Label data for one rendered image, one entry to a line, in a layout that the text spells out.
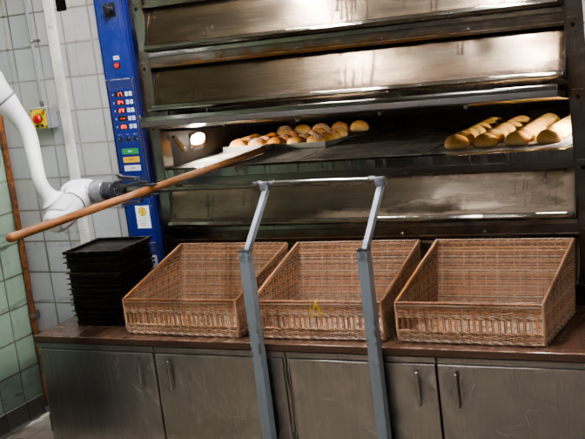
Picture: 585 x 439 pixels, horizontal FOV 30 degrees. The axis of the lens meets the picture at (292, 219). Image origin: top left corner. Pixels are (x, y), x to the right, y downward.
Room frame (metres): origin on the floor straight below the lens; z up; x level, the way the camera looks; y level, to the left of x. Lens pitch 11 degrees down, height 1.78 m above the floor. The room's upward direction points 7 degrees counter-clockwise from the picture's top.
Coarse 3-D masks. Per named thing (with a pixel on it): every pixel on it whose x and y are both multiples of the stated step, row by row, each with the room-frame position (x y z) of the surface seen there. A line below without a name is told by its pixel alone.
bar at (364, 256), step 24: (264, 192) 4.14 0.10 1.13; (240, 264) 3.96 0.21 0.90; (360, 264) 3.74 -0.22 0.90; (360, 288) 3.74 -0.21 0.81; (264, 360) 3.97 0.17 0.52; (264, 384) 3.95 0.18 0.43; (384, 384) 3.75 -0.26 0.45; (264, 408) 3.96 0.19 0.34; (384, 408) 3.72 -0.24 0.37; (264, 432) 3.96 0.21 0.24; (384, 432) 3.73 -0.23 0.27
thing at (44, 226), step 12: (240, 156) 4.79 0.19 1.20; (252, 156) 4.88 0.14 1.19; (204, 168) 4.52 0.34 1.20; (216, 168) 4.60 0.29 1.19; (168, 180) 4.29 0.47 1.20; (180, 180) 4.36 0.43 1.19; (132, 192) 4.08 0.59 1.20; (144, 192) 4.14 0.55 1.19; (96, 204) 3.90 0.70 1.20; (108, 204) 3.94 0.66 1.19; (60, 216) 3.72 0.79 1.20; (72, 216) 3.76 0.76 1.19; (84, 216) 3.83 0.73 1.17; (24, 228) 3.56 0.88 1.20; (36, 228) 3.60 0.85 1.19; (48, 228) 3.65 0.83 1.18; (12, 240) 3.50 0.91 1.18
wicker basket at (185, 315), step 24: (168, 264) 4.67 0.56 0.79; (192, 264) 4.71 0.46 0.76; (216, 264) 4.66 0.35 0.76; (264, 264) 4.54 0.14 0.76; (168, 288) 4.64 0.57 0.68; (192, 288) 4.69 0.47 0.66; (216, 288) 4.63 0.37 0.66; (240, 288) 4.57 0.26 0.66; (144, 312) 4.32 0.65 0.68; (168, 312) 4.26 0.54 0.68; (192, 312) 4.20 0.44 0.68; (216, 312) 4.15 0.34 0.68; (240, 312) 4.13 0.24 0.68; (216, 336) 4.15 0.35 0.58; (240, 336) 4.10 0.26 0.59
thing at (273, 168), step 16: (320, 160) 4.50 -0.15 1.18; (336, 160) 4.44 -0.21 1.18; (352, 160) 4.39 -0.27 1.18; (368, 160) 4.35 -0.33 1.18; (384, 160) 4.32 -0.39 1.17; (400, 160) 4.29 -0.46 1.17; (416, 160) 4.26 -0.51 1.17; (432, 160) 4.23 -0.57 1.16; (448, 160) 4.20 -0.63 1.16; (464, 160) 4.17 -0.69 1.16; (480, 160) 4.14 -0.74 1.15; (496, 160) 4.11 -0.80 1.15; (512, 160) 4.08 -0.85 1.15; (528, 160) 4.05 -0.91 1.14; (544, 160) 4.02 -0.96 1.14; (208, 176) 4.71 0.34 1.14
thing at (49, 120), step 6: (30, 108) 5.06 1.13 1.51; (36, 108) 5.04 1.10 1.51; (42, 108) 5.02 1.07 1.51; (48, 108) 5.03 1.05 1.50; (54, 108) 5.06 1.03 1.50; (30, 114) 5.05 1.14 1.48; (36, 114) 5.04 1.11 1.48; (48, 114) 5.02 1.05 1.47; (54, 114) 5.06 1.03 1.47; (42, 120) 5.02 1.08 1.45; (48, 120) 5.01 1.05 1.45; (54, 120) 5.05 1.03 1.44; (36, 126) 5.04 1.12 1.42; (42, 126) 5.03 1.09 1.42; (48, 126) 5.01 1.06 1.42; (54, 126) 5.04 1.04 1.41
